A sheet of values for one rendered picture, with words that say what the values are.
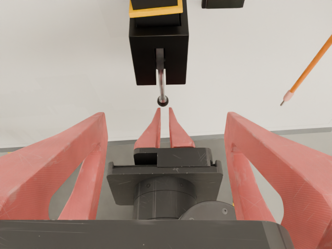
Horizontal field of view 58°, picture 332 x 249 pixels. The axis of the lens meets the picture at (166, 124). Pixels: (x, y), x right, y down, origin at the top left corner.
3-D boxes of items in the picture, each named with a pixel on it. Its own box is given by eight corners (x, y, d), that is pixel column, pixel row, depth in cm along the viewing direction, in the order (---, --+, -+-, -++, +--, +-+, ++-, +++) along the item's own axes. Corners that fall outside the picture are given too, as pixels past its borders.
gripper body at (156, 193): (107, 155, 27) (96, 240, 22) (221, 154, 27) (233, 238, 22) (117, 188, 32) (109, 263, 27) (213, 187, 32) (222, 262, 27)
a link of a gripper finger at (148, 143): (137, 90, 32) (131, 167, 26) (204, 89, 32) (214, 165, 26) (142, 129, 37) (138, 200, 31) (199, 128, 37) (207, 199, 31)
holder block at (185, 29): (137, 51, 27) (136, 86, 25) (130, -2, 23) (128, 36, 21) (183, 50, 27) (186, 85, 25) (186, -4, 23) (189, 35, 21)
